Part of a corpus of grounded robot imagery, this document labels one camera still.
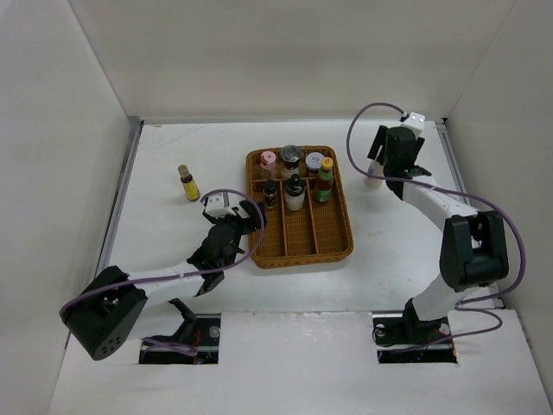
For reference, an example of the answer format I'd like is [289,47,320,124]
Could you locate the brown wicker divided basket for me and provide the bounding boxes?
[249,145,353,269]

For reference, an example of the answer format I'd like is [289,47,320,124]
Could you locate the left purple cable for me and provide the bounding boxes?
[59,188,265,316]

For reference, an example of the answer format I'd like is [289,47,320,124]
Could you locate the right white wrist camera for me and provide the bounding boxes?
[400,112,426,137]

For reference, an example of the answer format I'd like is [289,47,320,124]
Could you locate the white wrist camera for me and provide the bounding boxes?
[400,112,426,137]
[203,192,235,219]

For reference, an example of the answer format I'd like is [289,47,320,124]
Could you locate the yellow label brown bottle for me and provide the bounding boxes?
[177,164,200,201]

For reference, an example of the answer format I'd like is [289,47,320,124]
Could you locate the white blue salt shaker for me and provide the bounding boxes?
[364,160,384,189]

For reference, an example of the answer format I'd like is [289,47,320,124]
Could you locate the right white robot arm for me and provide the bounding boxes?
[368,125,509,342]

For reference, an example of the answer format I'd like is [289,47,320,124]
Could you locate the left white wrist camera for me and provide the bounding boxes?
[203,192,235,219]

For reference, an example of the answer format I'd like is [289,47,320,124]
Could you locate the black cap pepper jar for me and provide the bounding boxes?
[263,180,278,209]

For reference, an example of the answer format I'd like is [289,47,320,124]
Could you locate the white red lid jar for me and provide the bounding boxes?
[305,152,324,176]

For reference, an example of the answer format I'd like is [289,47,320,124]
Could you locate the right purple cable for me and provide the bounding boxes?
[347,101,529,347]

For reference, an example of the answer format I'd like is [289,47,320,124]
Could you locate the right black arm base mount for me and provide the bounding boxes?
[372,313,457,364]

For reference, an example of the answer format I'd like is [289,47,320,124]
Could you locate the pink cap spice jar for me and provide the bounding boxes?
[260,150,277,180]

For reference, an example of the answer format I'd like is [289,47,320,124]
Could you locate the silver cap grinder jar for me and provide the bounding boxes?
[280,144,302,179]

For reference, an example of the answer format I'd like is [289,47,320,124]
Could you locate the red chili sauce bottle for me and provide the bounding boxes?
[314,157,334,203]

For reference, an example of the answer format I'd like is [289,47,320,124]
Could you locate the black round cap bottle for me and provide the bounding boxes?
[284,174,306,211]

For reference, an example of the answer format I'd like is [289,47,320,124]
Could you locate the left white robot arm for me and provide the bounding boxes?
[60,194,267,361]

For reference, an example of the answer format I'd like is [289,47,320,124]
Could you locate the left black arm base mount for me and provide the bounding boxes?
[138,298,222,366]

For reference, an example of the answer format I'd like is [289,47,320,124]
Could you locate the purple cable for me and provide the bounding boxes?
[59,188,265,316]
[347,101,529,347]

